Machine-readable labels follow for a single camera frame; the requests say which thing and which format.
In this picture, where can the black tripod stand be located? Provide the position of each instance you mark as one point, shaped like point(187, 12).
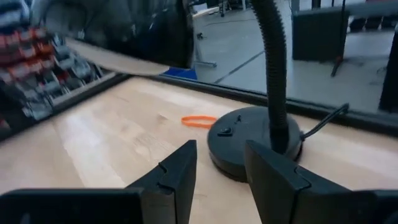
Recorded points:
point(337, 62)

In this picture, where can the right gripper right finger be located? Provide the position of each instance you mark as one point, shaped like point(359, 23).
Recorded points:
point(270, 186)

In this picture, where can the black computer tower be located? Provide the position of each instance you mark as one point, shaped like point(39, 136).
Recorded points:
point(320, 34)

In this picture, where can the parts bin storage rack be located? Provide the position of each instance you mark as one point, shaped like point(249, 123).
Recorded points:
point(31, 68)

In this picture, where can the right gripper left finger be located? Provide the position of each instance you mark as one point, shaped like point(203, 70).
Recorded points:
point(174, 186)

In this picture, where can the orange rubber band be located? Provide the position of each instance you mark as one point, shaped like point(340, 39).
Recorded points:
point(184, 122)

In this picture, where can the blue plastic crate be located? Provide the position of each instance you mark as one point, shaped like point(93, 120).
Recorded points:
point(183, 74)

